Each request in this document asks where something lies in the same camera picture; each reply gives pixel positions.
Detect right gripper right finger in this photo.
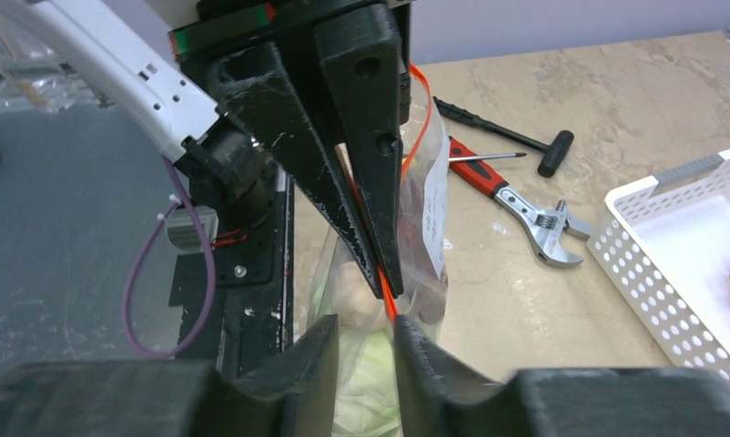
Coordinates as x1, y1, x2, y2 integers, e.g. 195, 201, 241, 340
393, 316, 730, 436

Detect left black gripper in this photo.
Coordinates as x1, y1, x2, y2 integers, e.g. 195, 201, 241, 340
168, 1, 411, 298

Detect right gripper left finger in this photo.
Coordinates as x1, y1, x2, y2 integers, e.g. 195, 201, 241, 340
0, 315, 339, 436

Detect green cabbage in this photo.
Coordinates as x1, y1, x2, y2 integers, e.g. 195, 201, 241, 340
331, 330, 401, 436

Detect clear orange zip bag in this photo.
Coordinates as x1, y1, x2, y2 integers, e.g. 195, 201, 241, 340
306, 66, 451, 436

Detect dark red grapes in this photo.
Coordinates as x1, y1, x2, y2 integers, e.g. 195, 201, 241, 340
398, 178, 448, 325

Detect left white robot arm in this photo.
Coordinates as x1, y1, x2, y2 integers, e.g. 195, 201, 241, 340
0, 1, 411, 299

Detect yellow black screwdriver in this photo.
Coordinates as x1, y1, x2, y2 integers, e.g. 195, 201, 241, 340
448, 152, 528, 163

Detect black rubber mallet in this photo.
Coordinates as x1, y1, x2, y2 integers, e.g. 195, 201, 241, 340
433, 97, 574, 178

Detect white plastic basket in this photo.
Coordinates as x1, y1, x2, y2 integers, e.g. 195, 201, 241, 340
587, 148, 730, 385

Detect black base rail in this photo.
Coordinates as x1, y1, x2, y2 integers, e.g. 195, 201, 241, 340
177, 166, 294, 379

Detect adjustable wrench red handle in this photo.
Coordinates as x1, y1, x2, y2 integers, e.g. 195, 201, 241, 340
449, 137, 592, 268

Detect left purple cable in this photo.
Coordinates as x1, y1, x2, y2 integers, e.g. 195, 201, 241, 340
121, 155, 218, 361

